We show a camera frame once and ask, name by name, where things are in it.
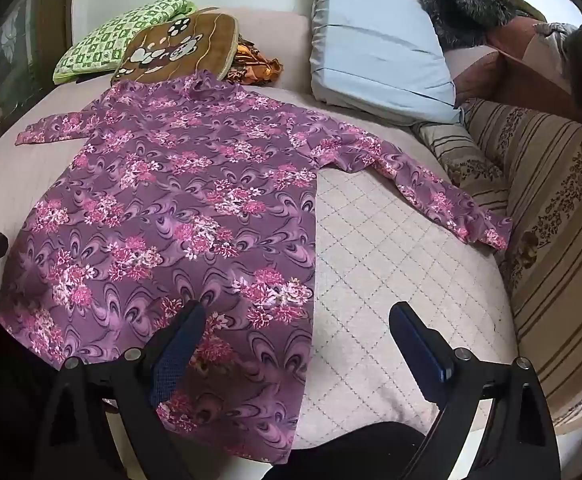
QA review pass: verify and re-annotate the light blue pillow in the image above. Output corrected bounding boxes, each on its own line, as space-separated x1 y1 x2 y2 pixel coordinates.
308 0 464 126

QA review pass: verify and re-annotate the purple floral dress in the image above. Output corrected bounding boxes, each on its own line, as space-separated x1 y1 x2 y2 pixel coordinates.
0 70 514 463

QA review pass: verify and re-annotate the person's dark clothing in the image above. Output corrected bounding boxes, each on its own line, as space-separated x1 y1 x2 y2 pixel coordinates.
261 420 429 480

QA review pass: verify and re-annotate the orange patterned cloth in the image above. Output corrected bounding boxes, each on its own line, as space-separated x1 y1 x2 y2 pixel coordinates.
221 35 284 86

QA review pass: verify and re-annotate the brown teddy bear blanket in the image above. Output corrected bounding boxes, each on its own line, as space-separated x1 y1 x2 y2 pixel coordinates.
111 7 239 86

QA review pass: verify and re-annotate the grey cloth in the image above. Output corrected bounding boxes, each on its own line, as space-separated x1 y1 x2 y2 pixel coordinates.
533 21 579 61

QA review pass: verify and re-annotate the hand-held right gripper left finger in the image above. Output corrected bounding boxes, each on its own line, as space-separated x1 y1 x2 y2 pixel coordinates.
34 300 209 480

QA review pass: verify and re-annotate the green checkered cushion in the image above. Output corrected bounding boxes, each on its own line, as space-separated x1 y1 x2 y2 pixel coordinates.
52 0 198 85

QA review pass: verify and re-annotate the small striped pillow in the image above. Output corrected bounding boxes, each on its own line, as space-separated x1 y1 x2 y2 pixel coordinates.
413 120 509 216

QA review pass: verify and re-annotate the dark wooden cabinet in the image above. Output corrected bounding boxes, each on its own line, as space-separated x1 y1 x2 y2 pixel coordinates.
0 0 77 161

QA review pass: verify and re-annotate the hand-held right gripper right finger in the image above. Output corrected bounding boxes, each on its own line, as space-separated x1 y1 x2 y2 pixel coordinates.
388 301 562 480

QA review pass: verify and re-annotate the brown sofa armrest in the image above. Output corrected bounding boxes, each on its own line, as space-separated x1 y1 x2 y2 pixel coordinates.
443 15 582 121

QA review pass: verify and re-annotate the black furry cushion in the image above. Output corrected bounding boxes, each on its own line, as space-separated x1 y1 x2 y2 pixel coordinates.
422 0 532 47

